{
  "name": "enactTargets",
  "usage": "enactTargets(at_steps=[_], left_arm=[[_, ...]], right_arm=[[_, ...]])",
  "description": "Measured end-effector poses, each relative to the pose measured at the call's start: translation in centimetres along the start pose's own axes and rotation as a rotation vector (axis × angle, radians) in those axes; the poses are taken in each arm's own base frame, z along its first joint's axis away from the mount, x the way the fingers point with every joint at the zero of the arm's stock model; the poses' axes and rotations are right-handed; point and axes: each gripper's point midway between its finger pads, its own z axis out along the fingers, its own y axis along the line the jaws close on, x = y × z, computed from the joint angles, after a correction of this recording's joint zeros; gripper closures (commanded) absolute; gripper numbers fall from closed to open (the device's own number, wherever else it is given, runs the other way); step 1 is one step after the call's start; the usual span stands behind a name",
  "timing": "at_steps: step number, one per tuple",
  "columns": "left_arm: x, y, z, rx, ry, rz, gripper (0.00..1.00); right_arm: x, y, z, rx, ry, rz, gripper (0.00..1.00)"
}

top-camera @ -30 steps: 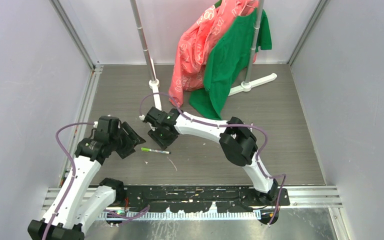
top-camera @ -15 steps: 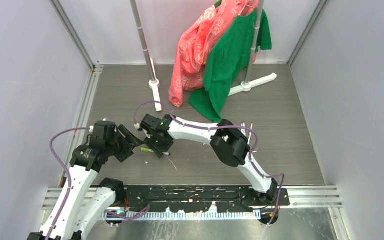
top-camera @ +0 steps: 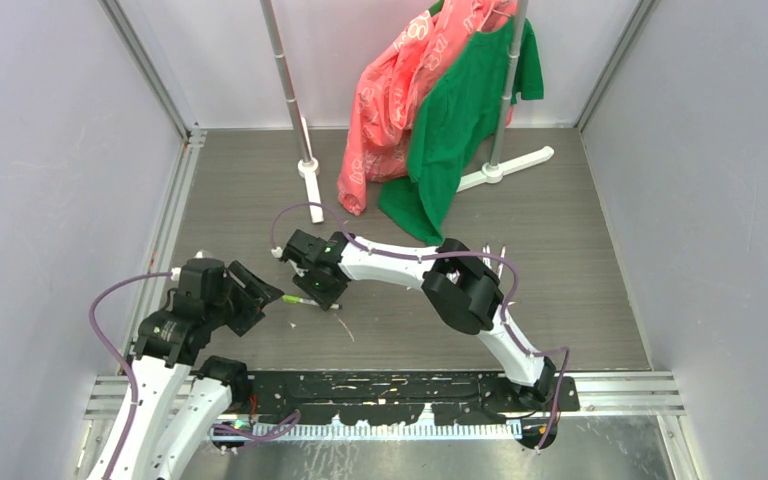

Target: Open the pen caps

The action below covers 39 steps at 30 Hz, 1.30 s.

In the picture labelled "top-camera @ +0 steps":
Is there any green t-shirt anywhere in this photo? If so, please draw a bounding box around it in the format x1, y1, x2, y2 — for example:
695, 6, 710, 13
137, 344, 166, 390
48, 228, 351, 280
378, 19, 544, 245

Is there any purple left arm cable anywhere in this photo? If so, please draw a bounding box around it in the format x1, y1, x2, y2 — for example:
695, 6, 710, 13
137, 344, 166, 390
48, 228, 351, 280
88, 270, 302, 480

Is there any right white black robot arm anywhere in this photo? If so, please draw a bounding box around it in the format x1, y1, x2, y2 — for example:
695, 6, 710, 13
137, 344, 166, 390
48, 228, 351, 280
271, 230, 557, 411

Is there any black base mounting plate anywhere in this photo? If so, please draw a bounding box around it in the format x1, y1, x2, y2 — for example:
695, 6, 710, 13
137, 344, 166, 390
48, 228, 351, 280
220, 371, 581, 448

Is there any pink patterned garment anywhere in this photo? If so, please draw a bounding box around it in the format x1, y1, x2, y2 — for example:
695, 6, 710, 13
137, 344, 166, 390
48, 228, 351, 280
337, 0, 517, 215

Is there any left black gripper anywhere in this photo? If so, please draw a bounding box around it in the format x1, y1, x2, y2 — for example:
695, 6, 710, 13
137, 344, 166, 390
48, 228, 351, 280
206, 261, 282, 335

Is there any left clothes rack pole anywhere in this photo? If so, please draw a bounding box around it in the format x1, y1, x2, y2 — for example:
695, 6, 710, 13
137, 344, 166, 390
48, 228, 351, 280
259, 0, 324, 224

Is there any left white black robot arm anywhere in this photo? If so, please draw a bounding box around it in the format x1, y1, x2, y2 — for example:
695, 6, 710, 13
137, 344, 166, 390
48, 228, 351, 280
89, 257, 284, 479

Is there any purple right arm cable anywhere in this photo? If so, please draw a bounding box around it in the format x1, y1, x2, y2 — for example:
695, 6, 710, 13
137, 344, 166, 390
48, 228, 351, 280
271, 202, 571, 453

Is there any perforated metal rail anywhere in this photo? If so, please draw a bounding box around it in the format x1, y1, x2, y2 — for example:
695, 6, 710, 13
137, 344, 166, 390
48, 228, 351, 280
210, 419, 524, 443

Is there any right clothes rack pole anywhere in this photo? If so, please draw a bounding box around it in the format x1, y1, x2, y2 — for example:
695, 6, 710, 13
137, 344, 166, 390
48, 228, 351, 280
457, 0, 554, 193

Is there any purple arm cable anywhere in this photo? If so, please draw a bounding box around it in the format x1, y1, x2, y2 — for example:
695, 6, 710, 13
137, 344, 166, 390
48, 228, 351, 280
88, 270, 302, 480
271, 202, 571, 453

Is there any light green capped marker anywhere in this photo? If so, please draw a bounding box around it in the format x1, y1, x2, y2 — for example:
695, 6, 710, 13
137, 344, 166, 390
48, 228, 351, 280
282, 295, 343, 310

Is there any clothes rack pole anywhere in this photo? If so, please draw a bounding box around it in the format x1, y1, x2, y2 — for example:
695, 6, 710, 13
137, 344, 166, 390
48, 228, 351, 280
457, 0, 554, 193
259, 0, 324, 224

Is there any magenta capped marker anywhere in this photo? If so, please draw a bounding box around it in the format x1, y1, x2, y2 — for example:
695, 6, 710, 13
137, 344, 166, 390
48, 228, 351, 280
496, 245, 506, 279

